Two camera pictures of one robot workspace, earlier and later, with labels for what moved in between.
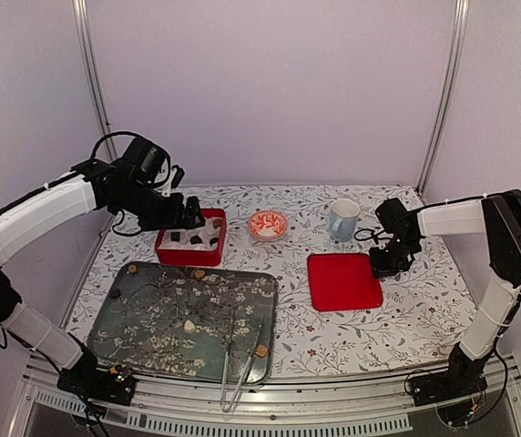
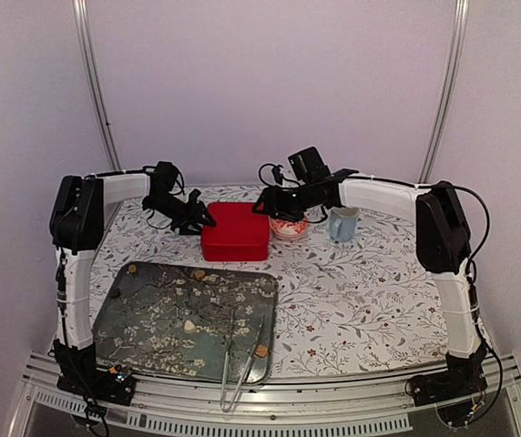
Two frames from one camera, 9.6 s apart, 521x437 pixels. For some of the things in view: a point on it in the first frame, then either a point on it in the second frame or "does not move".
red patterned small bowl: (268, 224) to (288, 228)
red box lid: (342, 281) to (240, 234)
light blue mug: (343, 216) does not move
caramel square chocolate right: (261, 350) does not move
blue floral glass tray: (187, 321) does not move
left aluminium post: (91, 55) does not move
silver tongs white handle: (227, 362) does not move
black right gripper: (382, 271) to (272, 204)
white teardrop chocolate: (188, 327) does not move
